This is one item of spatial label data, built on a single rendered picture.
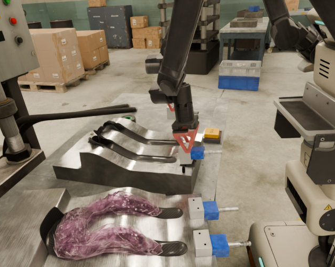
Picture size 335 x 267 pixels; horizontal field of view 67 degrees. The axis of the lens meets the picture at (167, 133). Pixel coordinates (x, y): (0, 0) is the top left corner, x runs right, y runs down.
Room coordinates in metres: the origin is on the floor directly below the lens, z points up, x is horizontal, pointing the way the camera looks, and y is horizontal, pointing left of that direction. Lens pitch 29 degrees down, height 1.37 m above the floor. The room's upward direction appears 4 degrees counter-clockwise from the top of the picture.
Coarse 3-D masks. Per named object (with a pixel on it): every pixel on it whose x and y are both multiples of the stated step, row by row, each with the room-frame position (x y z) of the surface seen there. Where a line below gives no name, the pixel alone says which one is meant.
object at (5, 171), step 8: (0, 152) 0.99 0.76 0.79; (40, 152) 0.97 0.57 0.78; (0, 160) 0.92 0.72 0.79; (32, 160) 0.92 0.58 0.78; (40, 160) 0.95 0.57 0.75; (0, 168) 0.86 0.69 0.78; (8, 168) 0.85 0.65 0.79; (16, 168) 0.85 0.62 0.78; (24, 168) 0.87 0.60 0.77; (32, 168) 0.90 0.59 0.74; (0, 176) 0.80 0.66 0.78; (8, 176) 0.80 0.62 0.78; (16, 176) 0.82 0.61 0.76; (24, 176) 0.85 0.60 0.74; (0, 184) 0.76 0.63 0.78; (8, 184) 0.78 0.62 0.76; (0, 192) 0.74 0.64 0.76
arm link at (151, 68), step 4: (164, 48) 0.93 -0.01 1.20; (148, 56) 1.00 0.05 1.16; (152, 56) 1.00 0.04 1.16; (156, 56) 0.99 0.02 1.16; (160, 56) 0.98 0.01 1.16; (148, 60) 0.98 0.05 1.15; (152, 60) 0.98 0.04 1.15; (156, 60) 0.98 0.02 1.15; (148, 64) 0.98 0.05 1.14; (152, 64) 0.98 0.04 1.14; (156, 64) 0.97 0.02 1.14; (148, 68) 0.98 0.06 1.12; (152, 68) 0.97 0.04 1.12; (156, 68) 0.97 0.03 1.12; (148, 72) 0.98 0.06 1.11; (152, 72) 0.98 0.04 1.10; (156, 72) 0.98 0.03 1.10
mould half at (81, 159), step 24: (120, 120) 0.92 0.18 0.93; (96, 144) 0.75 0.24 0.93; (120, 144) 0.77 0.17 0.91; (144, 144) 0.81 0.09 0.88; (72, 168) 0.72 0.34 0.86; (96, 168) 0.69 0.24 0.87; (120, 168) 0.67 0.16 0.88; (144, 168) 0.66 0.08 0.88; (168, 168) 0.64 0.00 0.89; (192, 168) 0.64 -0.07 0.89; (192, 192) 0.62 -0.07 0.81
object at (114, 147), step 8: (104, 128) 0.85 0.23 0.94; (112, 128) 0.85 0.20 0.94; (120, 128) 0.88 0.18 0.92; (96, 136) 0.86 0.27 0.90; (128, 136) 0.83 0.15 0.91; (136, 136) 0.85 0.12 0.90; (104, 144) 0.78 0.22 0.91; (112, 144) 0.77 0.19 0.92; (152, 144) 0.81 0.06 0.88; (160, 144) 0.81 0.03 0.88; (168, 144) 0.80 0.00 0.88; (176, 144) 0.80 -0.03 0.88; (120, 152) 0.74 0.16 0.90; (128, 152) 0.75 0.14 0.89; (136, 160) 0.71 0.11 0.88; (144, 160) 0.72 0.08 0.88; (152, 160) 0.71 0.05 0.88; (160, 160) 0.71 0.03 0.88; (168, 160) 0.70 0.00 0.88; (176, 160) 0.69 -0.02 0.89
